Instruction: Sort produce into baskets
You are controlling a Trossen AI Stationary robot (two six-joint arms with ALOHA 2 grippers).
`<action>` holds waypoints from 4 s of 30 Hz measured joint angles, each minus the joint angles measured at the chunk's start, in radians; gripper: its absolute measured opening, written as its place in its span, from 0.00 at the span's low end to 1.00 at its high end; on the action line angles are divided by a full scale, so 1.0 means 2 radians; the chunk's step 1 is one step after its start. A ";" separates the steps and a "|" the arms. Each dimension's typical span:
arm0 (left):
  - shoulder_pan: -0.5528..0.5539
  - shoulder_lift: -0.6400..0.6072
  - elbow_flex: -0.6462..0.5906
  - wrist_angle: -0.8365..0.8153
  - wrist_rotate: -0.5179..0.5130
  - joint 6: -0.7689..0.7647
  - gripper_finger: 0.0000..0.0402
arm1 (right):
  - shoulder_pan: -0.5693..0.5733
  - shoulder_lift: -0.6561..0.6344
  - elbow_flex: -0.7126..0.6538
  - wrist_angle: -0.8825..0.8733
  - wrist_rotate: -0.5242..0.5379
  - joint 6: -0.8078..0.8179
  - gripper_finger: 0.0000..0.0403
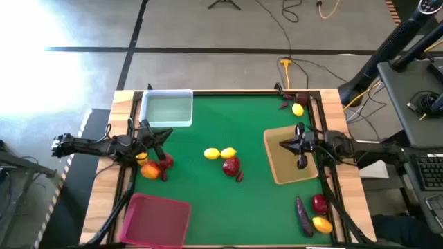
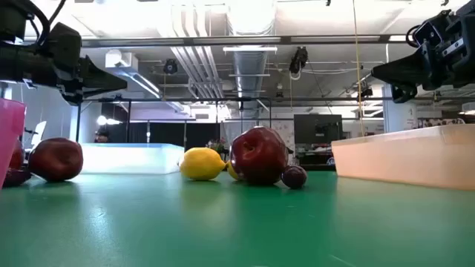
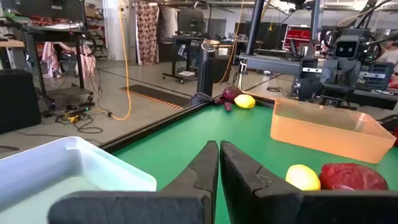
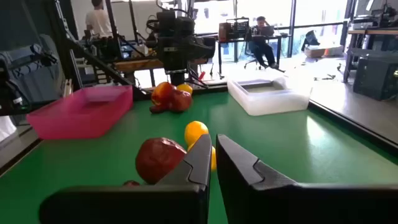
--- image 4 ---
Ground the black computer case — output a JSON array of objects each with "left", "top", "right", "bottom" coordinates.
[{"left": 353, "top": 55, "right": 398, "bottom": 101}]

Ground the cardboard box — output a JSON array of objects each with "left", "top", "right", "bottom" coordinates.
[{"left": 303, "top": 45, "right": 345, "bottom": 59}]

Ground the yellow lemon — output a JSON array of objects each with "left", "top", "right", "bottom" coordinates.
[
  {"left": 176, "top": 83, "right": 193, "bottom": 96},
  {"left": 184, "top": 120, "right": 210, "bottom": 152},
  {"left": 210, "top": 145, "right": 218, "bottom": 172}
]

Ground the wooden side table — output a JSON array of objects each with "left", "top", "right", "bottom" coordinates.
[{"left": 343, "top": 27, "right": 398, "bottom": 83}]

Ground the brown box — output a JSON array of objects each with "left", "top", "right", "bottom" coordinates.
[{"left": 218, "top": 22, "right": 231, "bottom": 43}]

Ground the clear white plastic basket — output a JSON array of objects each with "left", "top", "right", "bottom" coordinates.
[{"left": 226, "top": 77, "right": 314, "bottom": 117}]

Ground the red yellow peach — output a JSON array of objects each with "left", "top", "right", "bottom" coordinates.
[{"left": 151, "top": 82, "right": 177, "bottom": 106}]

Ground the wooden workbench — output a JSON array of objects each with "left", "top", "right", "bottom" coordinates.
[{"left": 113, "top": 57, "right": 165, "bottom": 74}]

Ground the black office desk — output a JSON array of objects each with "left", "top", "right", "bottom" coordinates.
[{"left": 217, "top": 33, "right": 292, "bottom": 75}]

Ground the black robot equipment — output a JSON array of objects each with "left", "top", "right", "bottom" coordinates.
[{"left": 353, "top": 6, "right": 398, "bottom": 30}]

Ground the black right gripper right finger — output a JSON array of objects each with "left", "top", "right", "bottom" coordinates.
[{"left": 216, "top": 133, "right": 398, "bottom": 224}]

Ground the pink plastic basket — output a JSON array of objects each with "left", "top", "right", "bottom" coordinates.
[{"left": 26, "top": 85, "right": 134, "bottom": 140}]

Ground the black backpack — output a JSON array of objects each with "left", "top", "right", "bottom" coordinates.
[{"left": 300, "top": 30, "right": 321, "bottom": 52}]

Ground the dark red apple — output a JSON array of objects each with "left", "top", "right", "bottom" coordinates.
[{"left": 169, "top": 89, "right": 193, "bottom": 113}]

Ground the black table frame rail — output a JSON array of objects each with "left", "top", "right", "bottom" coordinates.
[{"left": 306, "top": 99, "right": 398, "bottom": 156}]

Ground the green table mat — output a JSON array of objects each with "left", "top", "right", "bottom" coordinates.
[{"left": 0, "top": 91, "right": 398, "bottom": 224}]

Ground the glossy red apple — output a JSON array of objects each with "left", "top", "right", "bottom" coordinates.
[{"left": 136, "top": 138, "right": 187, "bottom": 185}]

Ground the person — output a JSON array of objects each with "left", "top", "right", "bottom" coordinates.
[
  {"left": 85, "top": 0, "right": 114, "bottom": 40},
  {"left": 248, "top": 16, "right": 280, "bottom": 70}
]

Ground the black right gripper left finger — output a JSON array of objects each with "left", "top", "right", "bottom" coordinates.
[{"left": 39, "top": 133, "right": 213, "bottom": 224}]

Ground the black wire crate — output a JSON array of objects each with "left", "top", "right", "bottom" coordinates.
[{"left": 226, "top": 17, "right": 251, "bottom": 40}]

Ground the grey laptop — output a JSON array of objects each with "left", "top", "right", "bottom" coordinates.
[{"left": 259, "top": 25, "right": 276, "bottom": 37}]

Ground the black frame brace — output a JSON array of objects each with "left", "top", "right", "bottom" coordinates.
[{"left": 65, "top": 37, "right": 150, "bottom": 100}]

